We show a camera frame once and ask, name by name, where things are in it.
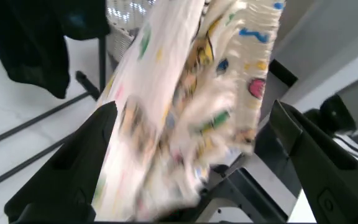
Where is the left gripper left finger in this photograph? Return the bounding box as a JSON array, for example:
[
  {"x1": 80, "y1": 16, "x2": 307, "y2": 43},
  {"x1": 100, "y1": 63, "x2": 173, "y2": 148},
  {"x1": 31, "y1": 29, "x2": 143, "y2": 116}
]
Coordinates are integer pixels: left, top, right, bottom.
[{"x1": 4, "y1": 100, "x2": 119, "y2": 223}]

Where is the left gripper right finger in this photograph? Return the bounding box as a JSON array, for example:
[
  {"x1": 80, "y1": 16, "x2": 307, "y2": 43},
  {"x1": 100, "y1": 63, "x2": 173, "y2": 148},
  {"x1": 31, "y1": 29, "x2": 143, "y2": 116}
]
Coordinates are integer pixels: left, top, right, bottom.
[{"x1": 268, "y1": 99, "x2": 358, "y2": 223}]

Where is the black garment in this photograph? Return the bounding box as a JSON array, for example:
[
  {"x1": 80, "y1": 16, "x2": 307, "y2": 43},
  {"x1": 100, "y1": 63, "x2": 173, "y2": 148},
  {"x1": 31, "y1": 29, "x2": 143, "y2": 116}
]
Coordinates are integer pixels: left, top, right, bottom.
[{"x1": 0, "y1": 0, "x2": 111, "y2": 100}]

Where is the cream printed garment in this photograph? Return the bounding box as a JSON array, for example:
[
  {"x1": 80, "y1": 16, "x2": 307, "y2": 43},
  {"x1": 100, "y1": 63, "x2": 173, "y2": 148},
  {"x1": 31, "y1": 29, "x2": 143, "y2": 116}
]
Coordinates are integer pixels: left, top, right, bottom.
[{"x1": 91, "y1": 0, "x2": 288, "y2": 223}]

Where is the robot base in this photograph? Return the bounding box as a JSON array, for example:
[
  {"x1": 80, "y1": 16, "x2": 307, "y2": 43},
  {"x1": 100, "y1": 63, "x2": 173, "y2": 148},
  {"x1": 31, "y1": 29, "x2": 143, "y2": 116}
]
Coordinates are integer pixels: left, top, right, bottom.
[{"x1": 166, "y1": 58, "x2": 358, "y2": 223}]

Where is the black clothes rack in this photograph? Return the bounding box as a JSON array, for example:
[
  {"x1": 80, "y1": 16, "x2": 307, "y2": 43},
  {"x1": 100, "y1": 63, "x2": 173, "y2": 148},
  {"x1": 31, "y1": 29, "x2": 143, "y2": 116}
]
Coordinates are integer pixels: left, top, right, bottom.
[{"x1": 0, "y1": 35, "x2": 109, "y2": 196}]

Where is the white laundry basket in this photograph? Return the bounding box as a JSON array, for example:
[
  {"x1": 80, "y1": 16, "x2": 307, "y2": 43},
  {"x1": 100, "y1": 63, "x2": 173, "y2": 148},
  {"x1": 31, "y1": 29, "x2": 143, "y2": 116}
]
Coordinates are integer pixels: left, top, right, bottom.
[{"x1": 105, "y1": 0, "x2": 157, "y2": 65}]

